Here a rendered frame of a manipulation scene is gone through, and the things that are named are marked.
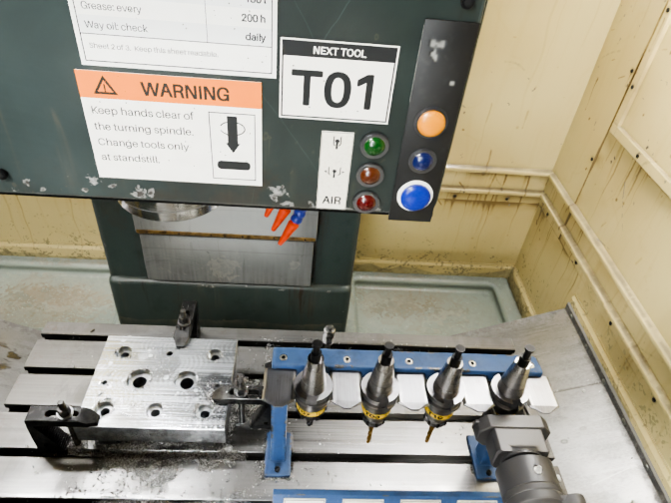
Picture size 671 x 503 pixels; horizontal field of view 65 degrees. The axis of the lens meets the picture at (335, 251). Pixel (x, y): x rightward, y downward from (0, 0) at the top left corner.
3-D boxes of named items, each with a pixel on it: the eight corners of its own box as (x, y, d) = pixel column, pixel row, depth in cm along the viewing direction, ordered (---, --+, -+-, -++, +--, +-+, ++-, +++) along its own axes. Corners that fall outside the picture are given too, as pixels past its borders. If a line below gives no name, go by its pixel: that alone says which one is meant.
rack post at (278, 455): (290, 478, 107) (295, 391, 88) (263, 477, 106) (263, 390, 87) (292, 433, 114) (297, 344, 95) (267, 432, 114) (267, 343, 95)
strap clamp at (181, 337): (191, 372, 124) (185, 330, 114) (177, 372, 124) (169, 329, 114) (201, 330, 134) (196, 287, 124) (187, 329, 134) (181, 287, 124)
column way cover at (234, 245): (315, 290, 149) (329, 123, 116) (142, 282, 145) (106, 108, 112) (315, 278, 152) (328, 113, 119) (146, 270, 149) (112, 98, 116)
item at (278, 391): (295, 408, 84) (295, 405, 83) (261, 407, 83) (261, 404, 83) (296, 372, 89) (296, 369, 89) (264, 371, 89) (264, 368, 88)
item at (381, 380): (390, 374, 88) (396, 347, 84) (396, 396, 85) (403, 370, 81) (364, 376, 88) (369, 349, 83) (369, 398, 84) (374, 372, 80)
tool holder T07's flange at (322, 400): (332, 379, 90) (334, 370, 88) (330, 411, 85) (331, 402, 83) (296, 376, 89) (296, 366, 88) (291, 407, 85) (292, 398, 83)
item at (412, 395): (430, 411, 85) (431, 408, 85) (397, 410, 85) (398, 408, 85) (423, 376, 91) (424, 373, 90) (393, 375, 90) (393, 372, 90)
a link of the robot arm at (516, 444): (555, 407, 85) (585, 479, 76) (536, 440, 91) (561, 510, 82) (480, 405, 84) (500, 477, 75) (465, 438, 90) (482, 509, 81)
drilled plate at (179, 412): (226, 443, 107) (225, 429, 104) (78, 440, 105) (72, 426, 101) (239, 353, 124) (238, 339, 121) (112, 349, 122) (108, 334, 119)
